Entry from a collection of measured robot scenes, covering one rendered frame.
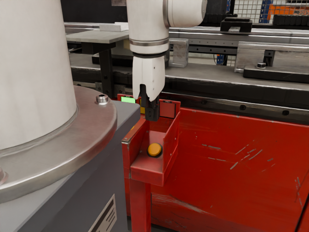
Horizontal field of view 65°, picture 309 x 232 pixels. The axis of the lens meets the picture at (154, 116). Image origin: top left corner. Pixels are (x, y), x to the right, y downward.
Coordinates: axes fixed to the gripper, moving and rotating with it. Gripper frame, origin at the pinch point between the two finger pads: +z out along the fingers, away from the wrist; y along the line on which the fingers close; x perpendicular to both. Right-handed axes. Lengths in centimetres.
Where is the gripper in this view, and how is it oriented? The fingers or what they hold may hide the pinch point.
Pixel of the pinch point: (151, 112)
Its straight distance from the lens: 60.3
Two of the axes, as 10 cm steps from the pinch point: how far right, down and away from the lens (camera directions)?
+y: -3.3, 4.9, -8.1
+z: 0.3, 8.6, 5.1
